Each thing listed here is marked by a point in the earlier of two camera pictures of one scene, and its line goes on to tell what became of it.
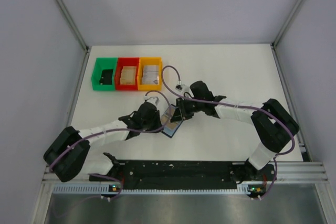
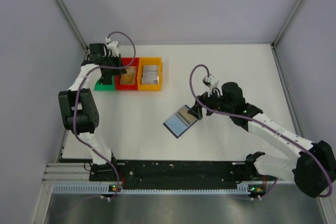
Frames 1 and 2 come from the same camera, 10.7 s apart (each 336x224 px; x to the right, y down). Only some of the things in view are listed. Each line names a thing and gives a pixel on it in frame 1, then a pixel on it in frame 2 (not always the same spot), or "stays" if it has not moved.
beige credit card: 171,125 -> 129,77
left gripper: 158,120 -> 107,71
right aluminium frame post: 276,40 stays
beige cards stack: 128,75 stays
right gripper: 182,109 -> 205,104
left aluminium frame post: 63,9 stays
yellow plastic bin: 144,61 stays
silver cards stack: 150,75 stays
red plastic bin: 126,62 stays
